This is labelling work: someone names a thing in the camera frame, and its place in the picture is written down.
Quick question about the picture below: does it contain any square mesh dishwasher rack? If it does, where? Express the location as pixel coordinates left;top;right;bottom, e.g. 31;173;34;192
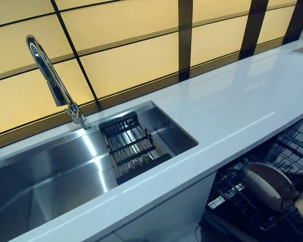
265;127;303;176

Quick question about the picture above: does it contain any narrow white cabinet door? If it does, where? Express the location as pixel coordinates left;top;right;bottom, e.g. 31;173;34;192
95;172;217;242

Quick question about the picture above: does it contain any black sink drying rack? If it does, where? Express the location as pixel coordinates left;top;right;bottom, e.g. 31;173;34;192
98;111;172;186

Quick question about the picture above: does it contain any black tined dishwasher rack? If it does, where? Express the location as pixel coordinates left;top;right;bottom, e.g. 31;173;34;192
206;157;303;231

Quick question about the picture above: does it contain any stainless steel sink basin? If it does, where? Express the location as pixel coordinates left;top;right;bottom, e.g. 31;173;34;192
0;100;199;242

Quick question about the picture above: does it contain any dark dishwasher door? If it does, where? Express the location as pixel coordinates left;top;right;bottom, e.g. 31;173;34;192
200;211;268;242

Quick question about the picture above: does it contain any chrome gooseneck kitchen faucet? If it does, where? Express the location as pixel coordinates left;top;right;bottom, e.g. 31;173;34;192
25;34;90;131

